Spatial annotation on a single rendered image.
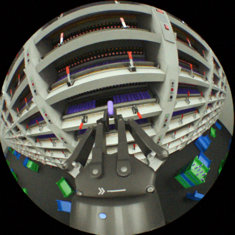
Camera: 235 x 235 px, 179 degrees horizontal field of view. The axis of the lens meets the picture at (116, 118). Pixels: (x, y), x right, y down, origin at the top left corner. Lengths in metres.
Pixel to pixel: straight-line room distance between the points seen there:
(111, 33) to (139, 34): 0.11
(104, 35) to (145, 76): 0.24
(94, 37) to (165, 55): 0.30
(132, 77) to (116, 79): 0.06
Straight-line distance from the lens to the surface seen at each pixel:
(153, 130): 0.57
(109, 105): 0.24
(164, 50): 0.41
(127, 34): 0.36
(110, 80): 0.31
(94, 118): 0.40
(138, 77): 0.33
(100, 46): 0.53
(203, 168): 1.22
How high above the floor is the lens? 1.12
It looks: 36 degrees down
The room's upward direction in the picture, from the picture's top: 11 degrees counter-clockwise
